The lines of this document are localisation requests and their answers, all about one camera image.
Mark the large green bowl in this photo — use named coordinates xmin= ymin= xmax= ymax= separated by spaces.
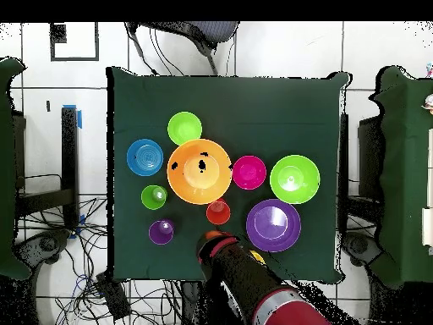
xmin=269 ymin=154 xmax=321 ymax=205

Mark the purple bowl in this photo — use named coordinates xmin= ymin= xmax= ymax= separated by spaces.
xmin=245 ymin=198 xmax=302 ymax=254

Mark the floor cable bundle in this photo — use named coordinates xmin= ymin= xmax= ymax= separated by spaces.
xmin=16 ymin=196 xmax=185 ymax=325

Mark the green cup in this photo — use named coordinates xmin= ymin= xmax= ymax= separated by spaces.
xmin=140 ymin=185 xmax=168 ymax=212

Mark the small green bowl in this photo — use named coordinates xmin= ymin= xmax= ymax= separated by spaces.
xmin=167 ymin=111 xmax=203 ymax=146

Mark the pink bowl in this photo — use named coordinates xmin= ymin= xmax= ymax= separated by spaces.
xmin=232 ymin=155 xmax=267 ymax=191

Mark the black chair base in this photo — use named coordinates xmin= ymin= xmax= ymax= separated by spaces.
xmin=341 ymin=231 xmax=383 ymax=268
xmin=14 ymin=229 xmax=72 ymax=268

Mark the dark green tablecloth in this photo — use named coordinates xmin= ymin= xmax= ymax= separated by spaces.
xmin=106 ymin=66 xmax=351 ymax=284

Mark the grey office chair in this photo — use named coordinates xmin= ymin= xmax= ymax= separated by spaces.
xmin=124 ymin=21 xmax=241 ymax=76

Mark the black stand frame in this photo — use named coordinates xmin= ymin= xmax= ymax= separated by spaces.
xmin=13 ymin=106 xmax=80 ymax=231
xmin=337 ymin=113 xmax=385 ymax=234

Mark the dark green cloth covered table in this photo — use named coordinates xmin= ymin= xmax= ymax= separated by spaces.
xmin=368 ymin=65 xmax=433 ymax=289
xmin=0 ymin=57 xmax=32 ymax=282

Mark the large orange bowl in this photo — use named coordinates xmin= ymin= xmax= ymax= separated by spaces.
xmin=167 ymin=138 xmax=233 ymax=207

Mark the grey square floor frame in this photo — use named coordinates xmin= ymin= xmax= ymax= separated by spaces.
xmin=49 ymin=21 xmax=100 ymax=63

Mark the blue bowl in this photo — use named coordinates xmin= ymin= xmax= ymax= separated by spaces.
xmin=126 ymin=138 xmax=165 ymax=178

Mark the black power strip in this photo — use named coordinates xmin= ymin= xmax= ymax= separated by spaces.
xmin=95 ymin=272 xmax=132 ymax=322

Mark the purple cup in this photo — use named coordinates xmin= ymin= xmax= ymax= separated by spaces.
xmin=148 ymin=218 xmax=176 ymax=245

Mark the orange cup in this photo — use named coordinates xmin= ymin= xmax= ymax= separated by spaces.
xmin=206 ymin=198 xmax=232 ymax=226

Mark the yellow cup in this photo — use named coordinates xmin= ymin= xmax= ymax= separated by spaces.
xmin=249 ymin=250 xmax=267 ymax=266

